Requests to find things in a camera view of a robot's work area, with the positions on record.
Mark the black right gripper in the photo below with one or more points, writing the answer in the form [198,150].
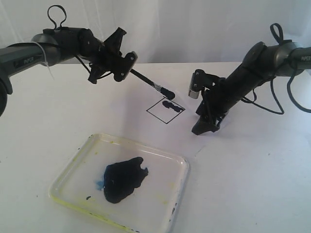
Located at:
[216,102]

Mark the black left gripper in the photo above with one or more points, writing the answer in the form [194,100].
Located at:
[102,61]

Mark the black paintbrush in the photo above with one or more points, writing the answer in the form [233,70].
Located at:
[165,92]

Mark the white paper with square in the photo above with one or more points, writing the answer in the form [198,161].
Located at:
[144,118]

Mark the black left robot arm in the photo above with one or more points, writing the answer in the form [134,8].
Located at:
[55,46]

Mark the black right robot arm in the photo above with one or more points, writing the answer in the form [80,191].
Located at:
[260,65]

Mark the clear plastic paint tray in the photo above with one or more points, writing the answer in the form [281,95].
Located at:
[151,208]

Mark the dark blue paint blob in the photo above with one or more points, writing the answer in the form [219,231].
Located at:
[122,178]

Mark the white backdrop curtain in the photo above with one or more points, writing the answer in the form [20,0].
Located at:
[165,31]

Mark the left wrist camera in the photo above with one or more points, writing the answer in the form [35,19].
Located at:
[121,66]

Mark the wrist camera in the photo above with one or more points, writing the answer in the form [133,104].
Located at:
[121,66]
[200,81]

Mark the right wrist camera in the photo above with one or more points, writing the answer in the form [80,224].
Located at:
[200,81]

